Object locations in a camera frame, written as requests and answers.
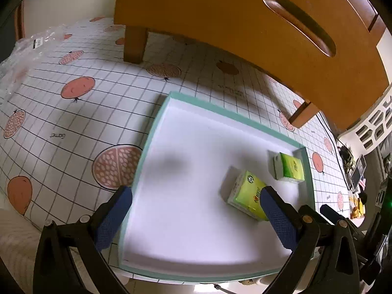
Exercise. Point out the small screen device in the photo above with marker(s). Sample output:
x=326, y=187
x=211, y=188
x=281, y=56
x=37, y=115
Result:
x=358, y=170

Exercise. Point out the lime green tissue pack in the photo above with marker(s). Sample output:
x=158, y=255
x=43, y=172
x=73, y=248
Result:
x=245, y=193

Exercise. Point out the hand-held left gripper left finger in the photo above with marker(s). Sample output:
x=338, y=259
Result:
x=113, y=217

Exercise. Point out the dark dried bunch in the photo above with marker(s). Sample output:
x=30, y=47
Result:
x=346, y=157

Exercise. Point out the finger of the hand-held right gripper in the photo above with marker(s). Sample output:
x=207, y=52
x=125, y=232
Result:
x=329, y=211

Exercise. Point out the yellow packet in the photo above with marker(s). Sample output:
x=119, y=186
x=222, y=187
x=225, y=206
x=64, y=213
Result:
x=356, y=206

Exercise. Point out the wooden chair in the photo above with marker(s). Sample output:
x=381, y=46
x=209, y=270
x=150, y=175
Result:
x=214, y=21

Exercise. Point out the clear plastic bag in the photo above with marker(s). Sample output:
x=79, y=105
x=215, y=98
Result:
x=21, y=55

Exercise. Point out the white plastic basket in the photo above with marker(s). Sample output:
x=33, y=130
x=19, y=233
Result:
x=375, y=125

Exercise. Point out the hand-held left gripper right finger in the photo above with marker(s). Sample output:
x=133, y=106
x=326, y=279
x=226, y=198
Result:
x=278, y=220

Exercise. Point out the small green tissue pack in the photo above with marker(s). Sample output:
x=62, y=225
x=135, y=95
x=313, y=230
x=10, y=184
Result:
x=289, y=167

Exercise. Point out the fruit print checked tablecloth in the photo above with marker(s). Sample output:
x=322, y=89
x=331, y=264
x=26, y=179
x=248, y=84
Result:
x=76, y=128

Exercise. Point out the teal-edged white tray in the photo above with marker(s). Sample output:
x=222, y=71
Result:
x=199, y=190

